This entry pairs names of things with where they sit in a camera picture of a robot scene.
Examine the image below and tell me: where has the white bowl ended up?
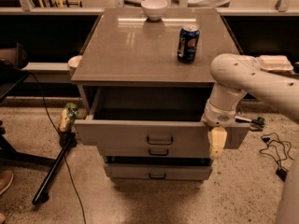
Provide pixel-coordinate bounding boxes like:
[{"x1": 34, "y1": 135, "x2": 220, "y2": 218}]
[{"x1": 141, "y1": 0, "x2": 167, "y2": 21}]

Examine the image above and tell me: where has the grey top drawer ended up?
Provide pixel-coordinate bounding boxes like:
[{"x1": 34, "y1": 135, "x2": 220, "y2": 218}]
[{"x1": 74, "y1": 86, "x2": 250, "y2": 159}]

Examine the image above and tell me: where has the grey middle drawer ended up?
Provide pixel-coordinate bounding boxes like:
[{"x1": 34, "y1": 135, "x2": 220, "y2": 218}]
[{"x1": 99, "y1": 147, "x2": 209, "y2": 158}]

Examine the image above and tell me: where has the blue soda can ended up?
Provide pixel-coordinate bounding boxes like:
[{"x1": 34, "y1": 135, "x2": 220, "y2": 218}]
[{"x1": 178, "y1": 25, "x2": 200, "y2": 63}]

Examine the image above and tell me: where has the brown shoe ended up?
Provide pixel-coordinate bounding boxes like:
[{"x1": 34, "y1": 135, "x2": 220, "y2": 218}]
[{"x1": 0, "y1": 170, "x2": 14, "y2": 195}]

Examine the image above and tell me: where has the grey drawer cabinet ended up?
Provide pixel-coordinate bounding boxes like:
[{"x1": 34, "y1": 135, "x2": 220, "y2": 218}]
[{"x1": 72, "y1": 8, "x2": 237, "y2": 168}]

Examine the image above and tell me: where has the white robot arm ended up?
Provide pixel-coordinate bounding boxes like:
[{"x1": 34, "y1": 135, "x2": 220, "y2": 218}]
[{"x1": 202, "y1": 53, "x2": 299, "y2": 224}]

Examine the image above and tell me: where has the grey bottom drawer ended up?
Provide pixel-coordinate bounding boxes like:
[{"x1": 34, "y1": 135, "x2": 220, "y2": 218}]
[{"x1": 104, "y1": 163, "x2": 212, "y2": 180}]

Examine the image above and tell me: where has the black pole on floor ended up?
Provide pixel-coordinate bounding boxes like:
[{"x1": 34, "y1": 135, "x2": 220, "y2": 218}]
[{"x1": 32, "y1": 133, "x2": 76, "y2": 205}]

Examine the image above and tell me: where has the white plate left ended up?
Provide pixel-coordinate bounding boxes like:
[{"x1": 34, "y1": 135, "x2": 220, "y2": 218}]
[{"x1": 67, "y1": 55, "x2": 82, "y2": 69}]

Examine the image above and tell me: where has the grey drawer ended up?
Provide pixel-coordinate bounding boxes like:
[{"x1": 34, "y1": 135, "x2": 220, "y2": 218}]
[
  {"x1": 99, "y1": 147, "x2": 209, "y2": 158},
  {"x1": 74, "y1": 86, "x2": 250, "y2": 159},
  {"x1": 104, "y1": 163, "x2": 212, "y2": 180}
]

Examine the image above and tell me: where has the white foam tray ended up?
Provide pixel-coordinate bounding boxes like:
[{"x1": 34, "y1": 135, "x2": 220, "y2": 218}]
[{"x1": 258, "y1": 55, "x2": 292, "y2": 72}]

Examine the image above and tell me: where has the black power adapter with cable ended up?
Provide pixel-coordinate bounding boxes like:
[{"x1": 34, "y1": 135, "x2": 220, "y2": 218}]
[{"x1": 259, "y1": 133, "x2": 293, "y2": 182}]

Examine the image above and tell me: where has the black tool on floor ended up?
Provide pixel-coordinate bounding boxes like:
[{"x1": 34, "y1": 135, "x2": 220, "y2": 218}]
[{"x1": 235, "y1": 116, "x2": 264, "y2": 132}]

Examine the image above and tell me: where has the black floor cable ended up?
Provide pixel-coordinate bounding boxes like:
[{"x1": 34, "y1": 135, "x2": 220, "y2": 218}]
[{"x1": 18, "y1": 68, "x2": 88, "y2": 224}]

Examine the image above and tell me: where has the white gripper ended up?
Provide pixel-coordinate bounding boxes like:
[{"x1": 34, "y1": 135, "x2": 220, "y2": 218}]
[{"x1": 201, "y1": 101, "x2": 235, "y2": 160}]

